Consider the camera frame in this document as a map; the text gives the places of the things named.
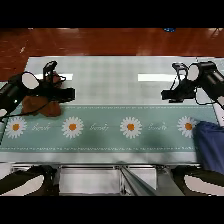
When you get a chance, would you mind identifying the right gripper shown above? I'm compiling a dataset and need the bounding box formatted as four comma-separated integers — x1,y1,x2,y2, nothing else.
160,85,198,104

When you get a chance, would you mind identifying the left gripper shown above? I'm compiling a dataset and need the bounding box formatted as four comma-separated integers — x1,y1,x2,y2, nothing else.
39,86,77,103

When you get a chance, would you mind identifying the brown T-shirt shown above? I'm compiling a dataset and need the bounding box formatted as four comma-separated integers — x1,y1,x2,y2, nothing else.
21,72,67,118

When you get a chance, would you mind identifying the blue garment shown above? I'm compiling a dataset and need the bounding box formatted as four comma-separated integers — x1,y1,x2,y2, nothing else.
192,120,224,176

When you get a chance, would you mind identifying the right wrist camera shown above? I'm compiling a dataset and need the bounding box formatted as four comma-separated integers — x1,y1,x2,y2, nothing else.
171,61,190,85

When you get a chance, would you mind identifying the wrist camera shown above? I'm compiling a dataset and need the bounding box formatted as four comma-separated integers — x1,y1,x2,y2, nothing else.
171,61,190,85
42,60,59,85

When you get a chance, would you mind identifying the black cable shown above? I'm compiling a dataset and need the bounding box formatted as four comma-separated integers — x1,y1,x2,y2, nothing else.
0,100,55,122
194,95,224,112

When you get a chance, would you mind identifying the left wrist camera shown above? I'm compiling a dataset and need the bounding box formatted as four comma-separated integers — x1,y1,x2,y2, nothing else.
42,60,59,85

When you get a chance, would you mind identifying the silver frame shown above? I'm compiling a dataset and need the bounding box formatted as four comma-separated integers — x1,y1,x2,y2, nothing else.
0,161,224,197

